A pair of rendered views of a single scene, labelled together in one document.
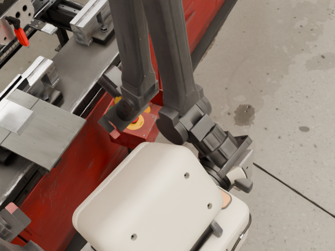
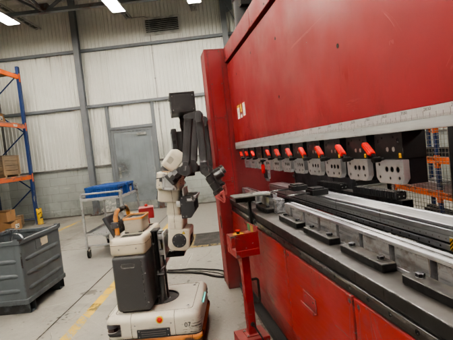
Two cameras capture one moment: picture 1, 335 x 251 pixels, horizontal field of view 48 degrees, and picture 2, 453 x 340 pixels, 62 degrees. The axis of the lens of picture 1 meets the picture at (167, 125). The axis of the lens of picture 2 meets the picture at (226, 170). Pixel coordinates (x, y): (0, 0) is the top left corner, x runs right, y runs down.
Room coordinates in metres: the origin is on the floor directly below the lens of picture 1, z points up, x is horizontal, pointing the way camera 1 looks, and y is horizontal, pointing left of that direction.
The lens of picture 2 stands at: (2.59, -1.52, 1.34)
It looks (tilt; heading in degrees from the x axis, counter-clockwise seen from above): 3 degrees down; 139
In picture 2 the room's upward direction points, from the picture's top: 6 degrees counter-clockwise
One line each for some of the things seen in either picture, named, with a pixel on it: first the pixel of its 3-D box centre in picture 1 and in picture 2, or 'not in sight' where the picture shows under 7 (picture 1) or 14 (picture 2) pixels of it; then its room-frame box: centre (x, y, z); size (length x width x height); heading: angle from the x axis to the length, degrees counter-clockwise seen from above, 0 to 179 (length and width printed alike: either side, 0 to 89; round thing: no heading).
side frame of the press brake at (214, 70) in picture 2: not in sight; (255, 166); (-0.07, 1.17, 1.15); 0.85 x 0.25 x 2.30; 59
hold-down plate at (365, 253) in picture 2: not in sight; (365, 256); (1.86, -0.25, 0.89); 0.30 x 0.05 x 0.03; 149
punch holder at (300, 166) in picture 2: not in sight; (305, 157); (1.34, 0.12, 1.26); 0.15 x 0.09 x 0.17; 149
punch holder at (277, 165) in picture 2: not in sight; (281, 157); (1.00, 0.33, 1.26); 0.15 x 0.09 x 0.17; 149
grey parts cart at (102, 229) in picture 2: not in sight; (113, 218); (-2.95, 0.87, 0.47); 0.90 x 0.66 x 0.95; 137
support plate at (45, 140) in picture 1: (32, 127); (249, 194); (0.60, 0.39, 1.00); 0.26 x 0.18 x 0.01; 59
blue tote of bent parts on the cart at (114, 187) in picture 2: not in sight; (105, 191); (-2.84, 0.75, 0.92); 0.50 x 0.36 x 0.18; 47
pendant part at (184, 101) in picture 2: not in sight; (185, 136); (-0.64, 0.75, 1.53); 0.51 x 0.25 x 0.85; 148
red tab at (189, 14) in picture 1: (187, 16); (308, 301); (1.48, -0.14, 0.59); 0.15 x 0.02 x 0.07; 149
